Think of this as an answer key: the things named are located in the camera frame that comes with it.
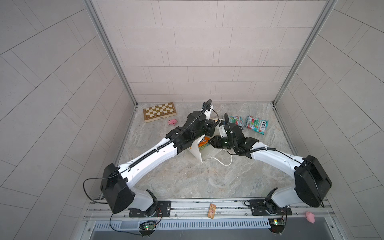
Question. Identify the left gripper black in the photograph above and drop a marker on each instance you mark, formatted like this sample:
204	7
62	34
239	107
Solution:
210	124

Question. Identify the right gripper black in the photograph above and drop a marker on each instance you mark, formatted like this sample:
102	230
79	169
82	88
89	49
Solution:
216	142

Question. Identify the teal mint candy bag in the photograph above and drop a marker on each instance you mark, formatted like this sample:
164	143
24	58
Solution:
256	124
236	120

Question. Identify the white paper bag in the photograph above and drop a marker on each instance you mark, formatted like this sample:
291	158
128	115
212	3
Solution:
207	153

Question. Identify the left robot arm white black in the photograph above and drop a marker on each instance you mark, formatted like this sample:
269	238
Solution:
118	183

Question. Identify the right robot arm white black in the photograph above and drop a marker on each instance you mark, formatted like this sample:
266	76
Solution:
312	183

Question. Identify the orange fruit candy bag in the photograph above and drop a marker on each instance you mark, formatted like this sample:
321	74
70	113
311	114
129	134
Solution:
204	142

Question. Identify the small pink pig toy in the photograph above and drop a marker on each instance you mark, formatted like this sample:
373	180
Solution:
172	122

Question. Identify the wooden chessboard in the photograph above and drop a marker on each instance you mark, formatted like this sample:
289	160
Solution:
159	112

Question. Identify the right controller board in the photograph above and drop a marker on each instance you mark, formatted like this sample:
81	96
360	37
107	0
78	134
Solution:
277	225

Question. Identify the left controller board with LED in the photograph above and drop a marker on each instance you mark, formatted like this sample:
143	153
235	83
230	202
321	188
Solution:
147	228

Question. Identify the aluminium front rail frame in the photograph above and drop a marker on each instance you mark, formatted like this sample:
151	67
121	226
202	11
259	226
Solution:
198	209

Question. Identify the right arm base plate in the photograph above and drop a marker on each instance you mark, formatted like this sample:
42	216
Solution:
261	207

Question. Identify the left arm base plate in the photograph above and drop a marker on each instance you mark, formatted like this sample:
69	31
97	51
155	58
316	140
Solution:
158	208

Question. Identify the pink pig toy on rail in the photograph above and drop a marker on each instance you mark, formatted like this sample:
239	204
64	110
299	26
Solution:
310	217

